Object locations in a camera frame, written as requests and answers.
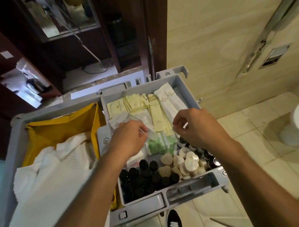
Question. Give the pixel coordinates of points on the recessed metal paper holder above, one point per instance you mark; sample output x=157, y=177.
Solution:
x=275, y=57

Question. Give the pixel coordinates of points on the wall mirror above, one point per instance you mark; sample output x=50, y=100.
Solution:
x=60, y=14

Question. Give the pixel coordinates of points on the white linen pile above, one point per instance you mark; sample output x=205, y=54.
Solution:
x=52, y=182

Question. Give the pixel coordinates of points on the person's left thumb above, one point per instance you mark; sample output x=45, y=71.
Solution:
x=143, y=139

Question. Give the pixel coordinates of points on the person's right thumb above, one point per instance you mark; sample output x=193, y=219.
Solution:
x=179, y=133

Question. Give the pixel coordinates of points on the person's left hand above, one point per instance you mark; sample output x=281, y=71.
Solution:
x=127, y=140

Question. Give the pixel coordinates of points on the clear plastic packet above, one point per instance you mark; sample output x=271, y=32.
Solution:
x=153, y=136

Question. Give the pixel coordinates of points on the white small box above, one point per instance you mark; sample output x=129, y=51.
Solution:
x=137, y=158

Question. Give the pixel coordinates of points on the green toiletry packets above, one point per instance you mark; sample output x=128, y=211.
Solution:
x=166, y=143

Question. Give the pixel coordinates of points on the group of dark capped bottles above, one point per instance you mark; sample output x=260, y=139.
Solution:
x=211, y=161

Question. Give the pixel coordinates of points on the person's left forearm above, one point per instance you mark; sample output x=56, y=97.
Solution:
x=79, y=209

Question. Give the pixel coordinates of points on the group of small black bottles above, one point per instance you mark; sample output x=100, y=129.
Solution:
x=143, y=177

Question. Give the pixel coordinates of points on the dark wooden door frame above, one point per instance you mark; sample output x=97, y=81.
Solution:
x=155, y=22

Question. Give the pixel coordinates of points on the person's right hand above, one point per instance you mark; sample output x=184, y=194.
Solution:
x=199, y=129

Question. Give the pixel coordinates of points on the person's right forearm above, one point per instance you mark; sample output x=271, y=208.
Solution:
x=262, y=185

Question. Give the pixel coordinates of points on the grey plastic housekeeping cart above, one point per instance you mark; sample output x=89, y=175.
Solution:
x=200, y=181

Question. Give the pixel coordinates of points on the silver kettle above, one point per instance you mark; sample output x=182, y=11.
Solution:
x=35, y=86

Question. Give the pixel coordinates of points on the pile of cream sachets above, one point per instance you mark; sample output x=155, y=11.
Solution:
x=159, y=113

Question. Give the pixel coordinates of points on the white papers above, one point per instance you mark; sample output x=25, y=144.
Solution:
x=22, y=86

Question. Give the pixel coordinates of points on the black waste bin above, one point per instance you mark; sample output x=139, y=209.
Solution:
x=118, y=29

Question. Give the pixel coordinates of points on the yellow laundry bag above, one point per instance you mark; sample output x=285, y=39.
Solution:
x=59, y=127

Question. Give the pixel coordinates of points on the black and white shoe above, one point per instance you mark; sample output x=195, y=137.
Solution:
x=174, y=226

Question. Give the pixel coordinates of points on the pile of round wrapped soaps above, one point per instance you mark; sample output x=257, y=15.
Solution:
x=184, y=163

